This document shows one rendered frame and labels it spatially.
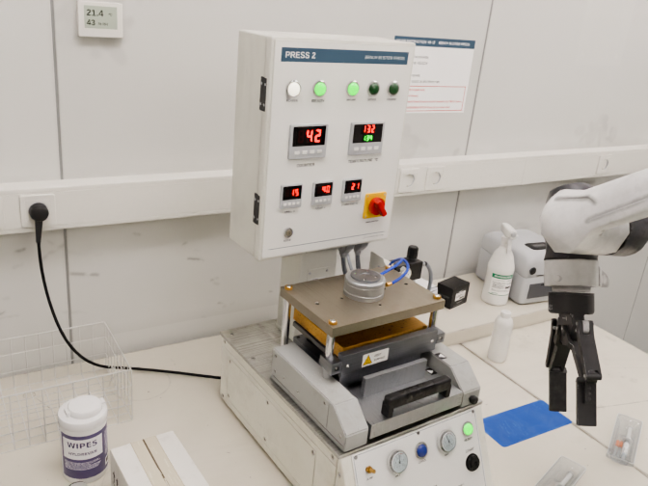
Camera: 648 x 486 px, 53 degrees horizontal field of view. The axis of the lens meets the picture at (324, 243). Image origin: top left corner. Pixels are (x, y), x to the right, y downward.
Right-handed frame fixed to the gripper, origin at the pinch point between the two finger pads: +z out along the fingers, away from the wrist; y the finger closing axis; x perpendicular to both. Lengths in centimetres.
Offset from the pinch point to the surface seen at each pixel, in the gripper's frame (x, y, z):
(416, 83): -20, -66, -80
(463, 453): -15.4, -14.0, 10.8
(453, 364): -17.4, -14.7, -5.9
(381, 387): -31.7, -8.3, -1.8
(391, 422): -30.2, -2.6, 3.6
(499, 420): -1.5, -42.9, 9.3
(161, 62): -81, -26, -69
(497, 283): 8, -85, -24
